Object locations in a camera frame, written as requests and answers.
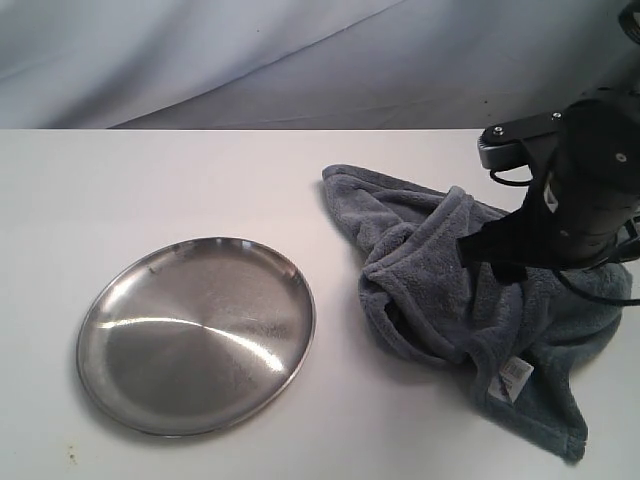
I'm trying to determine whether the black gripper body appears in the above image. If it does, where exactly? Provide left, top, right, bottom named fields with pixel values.
left=523, top=100, right=639, bottom=268

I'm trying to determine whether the grey fleece towel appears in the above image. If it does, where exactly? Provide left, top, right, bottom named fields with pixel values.
left=322, top=165, right=632, bottom=462

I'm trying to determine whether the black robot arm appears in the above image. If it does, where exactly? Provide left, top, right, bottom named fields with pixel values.
left=457, top=1, right=639, bottom=284

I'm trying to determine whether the white printed paper label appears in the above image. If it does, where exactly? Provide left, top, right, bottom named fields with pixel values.
left=488, top=357, right=534, bottom=404

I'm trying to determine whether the round stainless steel plate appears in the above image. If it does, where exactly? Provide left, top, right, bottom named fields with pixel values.
left=75, top=237, right=316, bottom=437

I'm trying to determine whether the white backdrop sheet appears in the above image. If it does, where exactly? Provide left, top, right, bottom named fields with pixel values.
left=1, top=1, right=631, bottom=129

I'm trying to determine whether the black camera cable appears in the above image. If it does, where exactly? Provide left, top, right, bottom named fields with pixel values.
left=488, top=164, right=640, bottom=305

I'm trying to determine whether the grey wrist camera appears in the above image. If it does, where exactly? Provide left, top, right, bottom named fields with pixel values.
left=478, top=111, right=563, bottom=176

